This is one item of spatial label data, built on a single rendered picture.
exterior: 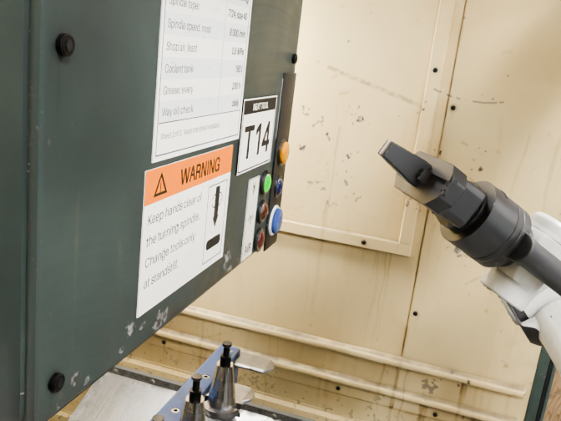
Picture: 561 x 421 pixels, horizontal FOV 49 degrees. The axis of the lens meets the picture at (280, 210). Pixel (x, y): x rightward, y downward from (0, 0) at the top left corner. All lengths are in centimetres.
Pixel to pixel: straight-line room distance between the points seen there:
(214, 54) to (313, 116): 94
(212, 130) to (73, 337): 21
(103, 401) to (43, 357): 142
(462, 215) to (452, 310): 74
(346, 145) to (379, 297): 36
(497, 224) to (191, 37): 46
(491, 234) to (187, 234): 41
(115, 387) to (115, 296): 139
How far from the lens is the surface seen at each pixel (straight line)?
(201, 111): 48
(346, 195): 143
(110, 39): 37
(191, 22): 45
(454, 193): 72
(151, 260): 45
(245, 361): 116
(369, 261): 146
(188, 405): 90
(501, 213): 78
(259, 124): 61
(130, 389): 179
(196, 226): 51
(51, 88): 33
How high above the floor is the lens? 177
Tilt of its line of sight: 15 degrees down
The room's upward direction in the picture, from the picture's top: 7 degrees clockwise
